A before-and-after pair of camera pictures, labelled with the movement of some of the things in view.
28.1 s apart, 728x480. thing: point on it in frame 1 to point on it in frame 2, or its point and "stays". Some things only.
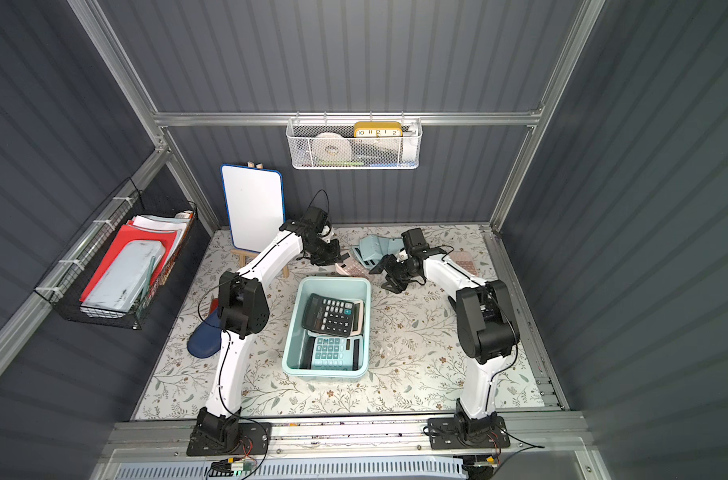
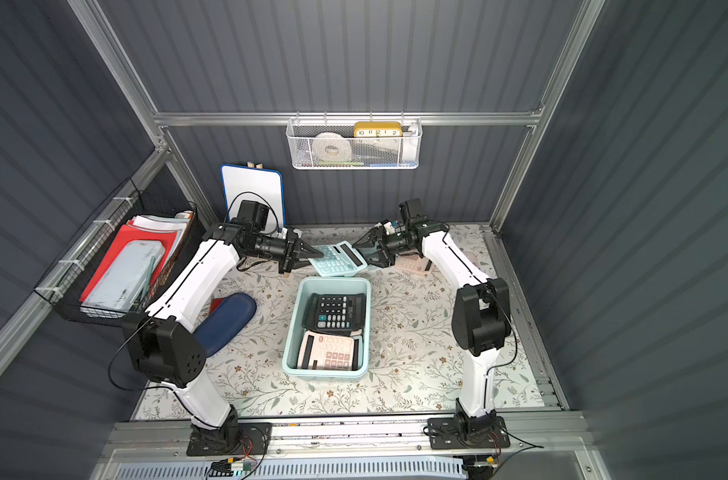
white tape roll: (331, 147) stays
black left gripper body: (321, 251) to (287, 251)
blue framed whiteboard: (254, 199) stays
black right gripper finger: (387, 263) to (373, 238)
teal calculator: (337, 353) to (338, 259)
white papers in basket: (178, 223) stays
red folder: (131, 232) stays
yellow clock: (377, 129) stays
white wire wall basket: (355, 143) stays
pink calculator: (352, 268) to (332, 351)
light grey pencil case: (122, 282) stays
